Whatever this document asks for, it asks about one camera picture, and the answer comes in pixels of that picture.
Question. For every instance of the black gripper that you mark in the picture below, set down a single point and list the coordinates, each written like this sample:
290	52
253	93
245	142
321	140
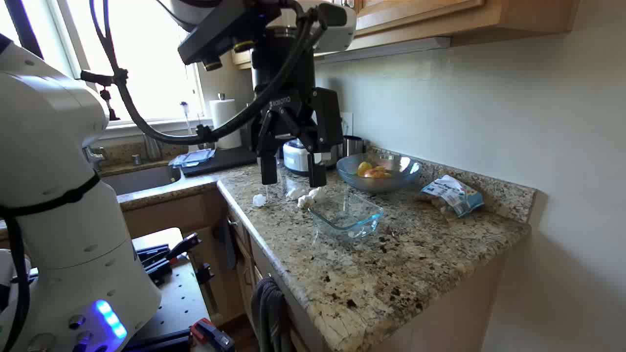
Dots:
284	61

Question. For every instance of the white garlic bulb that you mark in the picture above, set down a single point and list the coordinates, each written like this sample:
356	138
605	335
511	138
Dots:
302	200
317	194

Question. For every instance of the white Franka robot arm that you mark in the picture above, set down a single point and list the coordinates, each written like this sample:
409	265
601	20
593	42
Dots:
51	163

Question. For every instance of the large garlic skin scrap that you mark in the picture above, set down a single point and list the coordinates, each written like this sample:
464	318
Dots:
259	200

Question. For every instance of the glass bowl with fruit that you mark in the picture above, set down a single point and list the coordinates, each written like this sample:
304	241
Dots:
403	171

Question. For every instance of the tall clear drinking glass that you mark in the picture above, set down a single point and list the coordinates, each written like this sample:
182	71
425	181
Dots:
292	183

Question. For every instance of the yellow lemon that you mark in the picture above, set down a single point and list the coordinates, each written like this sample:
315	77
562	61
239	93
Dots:
364	167

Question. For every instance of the black ribbed drying mat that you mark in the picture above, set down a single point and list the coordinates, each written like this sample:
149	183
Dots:
225	159

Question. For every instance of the white paper towel roll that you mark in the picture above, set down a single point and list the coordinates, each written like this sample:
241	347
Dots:
225	114

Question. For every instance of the red orange apple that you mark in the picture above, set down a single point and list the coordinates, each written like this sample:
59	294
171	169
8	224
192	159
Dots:
378	175

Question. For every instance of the square glass container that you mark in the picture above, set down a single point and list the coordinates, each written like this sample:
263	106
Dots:
349	212

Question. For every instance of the blue cloth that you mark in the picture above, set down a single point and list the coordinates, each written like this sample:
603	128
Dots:
194	159

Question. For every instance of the thin clear dispenser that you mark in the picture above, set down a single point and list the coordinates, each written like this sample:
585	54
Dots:
188	130

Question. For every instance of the silver faucet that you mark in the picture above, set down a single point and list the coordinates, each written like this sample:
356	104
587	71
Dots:
151	149

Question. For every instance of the wooden lower cabinet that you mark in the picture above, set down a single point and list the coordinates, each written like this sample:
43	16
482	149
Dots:
169	216

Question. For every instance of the wooden cabinet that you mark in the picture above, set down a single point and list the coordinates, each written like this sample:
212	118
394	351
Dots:
456	16
169	216

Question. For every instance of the kitchen sink basin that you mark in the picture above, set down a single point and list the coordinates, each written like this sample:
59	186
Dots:
139	179

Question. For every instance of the white blue potato bag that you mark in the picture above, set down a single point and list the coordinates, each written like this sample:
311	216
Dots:
452	194

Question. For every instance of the grey hanging towel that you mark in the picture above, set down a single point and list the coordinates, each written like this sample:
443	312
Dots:
270	314

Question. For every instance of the black clamp tool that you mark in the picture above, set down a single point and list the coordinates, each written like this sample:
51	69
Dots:
159	257

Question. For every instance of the wooden upper cabinet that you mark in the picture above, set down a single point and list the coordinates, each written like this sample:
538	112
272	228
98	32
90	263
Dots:
456	16

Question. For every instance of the black perforated robot table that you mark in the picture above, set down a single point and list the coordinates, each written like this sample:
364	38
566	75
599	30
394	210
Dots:
176	306

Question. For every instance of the red blue clamp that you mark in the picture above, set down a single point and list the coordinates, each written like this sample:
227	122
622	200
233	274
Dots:
212	335

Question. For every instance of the white wall outlet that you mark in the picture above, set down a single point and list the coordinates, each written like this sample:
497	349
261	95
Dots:
347	122

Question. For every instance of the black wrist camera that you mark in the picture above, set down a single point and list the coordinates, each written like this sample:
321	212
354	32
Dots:
221	30

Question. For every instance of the bright window white frame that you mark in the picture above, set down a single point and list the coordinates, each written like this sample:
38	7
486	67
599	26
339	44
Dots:
157	65

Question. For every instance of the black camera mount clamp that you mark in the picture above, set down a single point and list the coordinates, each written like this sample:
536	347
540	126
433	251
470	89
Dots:
110	85

